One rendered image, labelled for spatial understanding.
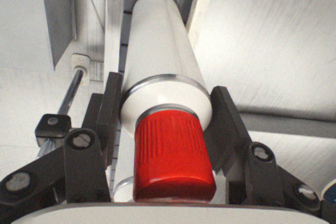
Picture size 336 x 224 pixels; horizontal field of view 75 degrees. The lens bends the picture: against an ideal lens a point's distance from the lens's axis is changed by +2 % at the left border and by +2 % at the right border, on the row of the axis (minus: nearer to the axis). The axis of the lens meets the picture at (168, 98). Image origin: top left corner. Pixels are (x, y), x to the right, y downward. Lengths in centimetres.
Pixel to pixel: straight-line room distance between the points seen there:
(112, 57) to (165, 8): 6
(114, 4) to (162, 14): 4
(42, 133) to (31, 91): 17
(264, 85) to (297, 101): 9
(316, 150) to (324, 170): 9
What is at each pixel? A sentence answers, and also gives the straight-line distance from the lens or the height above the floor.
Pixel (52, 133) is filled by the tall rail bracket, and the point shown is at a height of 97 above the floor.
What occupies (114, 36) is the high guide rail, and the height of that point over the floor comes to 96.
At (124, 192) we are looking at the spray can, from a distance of 18.
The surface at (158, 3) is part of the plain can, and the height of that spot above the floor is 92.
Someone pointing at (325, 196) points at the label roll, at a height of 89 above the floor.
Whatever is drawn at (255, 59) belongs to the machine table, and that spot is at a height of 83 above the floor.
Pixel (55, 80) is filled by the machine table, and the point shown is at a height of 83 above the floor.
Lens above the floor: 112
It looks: 50 degrees down
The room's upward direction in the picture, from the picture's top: 173 degrees clockwise
